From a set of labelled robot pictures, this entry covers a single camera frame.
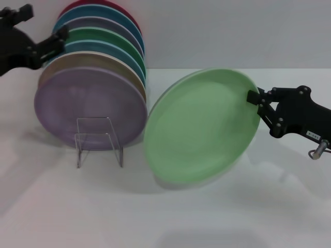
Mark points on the light blue plate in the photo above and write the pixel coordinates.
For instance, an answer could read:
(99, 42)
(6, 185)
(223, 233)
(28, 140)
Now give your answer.
(98, 46)

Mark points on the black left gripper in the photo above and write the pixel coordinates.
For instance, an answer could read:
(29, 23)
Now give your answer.
(13, 49)

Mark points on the purple plate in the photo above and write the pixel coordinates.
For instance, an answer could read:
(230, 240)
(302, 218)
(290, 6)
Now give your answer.
(77, 98)

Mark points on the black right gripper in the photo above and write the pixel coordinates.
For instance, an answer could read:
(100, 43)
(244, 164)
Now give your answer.
(297, 113)

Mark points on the maroon red plate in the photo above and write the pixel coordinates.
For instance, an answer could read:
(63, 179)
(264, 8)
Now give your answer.
(69, 7)

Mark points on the clear acrylic plate rack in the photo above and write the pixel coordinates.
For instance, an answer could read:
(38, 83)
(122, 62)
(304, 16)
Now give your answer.
(120, 157)

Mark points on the grey lavender plate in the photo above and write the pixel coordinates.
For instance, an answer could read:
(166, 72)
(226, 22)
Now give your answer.
(103, 22)

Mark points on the beige plate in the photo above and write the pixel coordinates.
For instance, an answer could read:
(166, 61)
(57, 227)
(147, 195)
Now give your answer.
(77, 60)

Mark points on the light green plate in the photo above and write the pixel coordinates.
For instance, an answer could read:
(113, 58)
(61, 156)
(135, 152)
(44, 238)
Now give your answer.
(196, 129)

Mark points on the dark green plate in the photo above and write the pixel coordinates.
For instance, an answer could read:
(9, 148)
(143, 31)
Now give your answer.
(103, 34)

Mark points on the teal blue plate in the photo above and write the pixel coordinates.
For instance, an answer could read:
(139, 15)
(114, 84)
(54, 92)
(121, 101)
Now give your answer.
(103, 11)

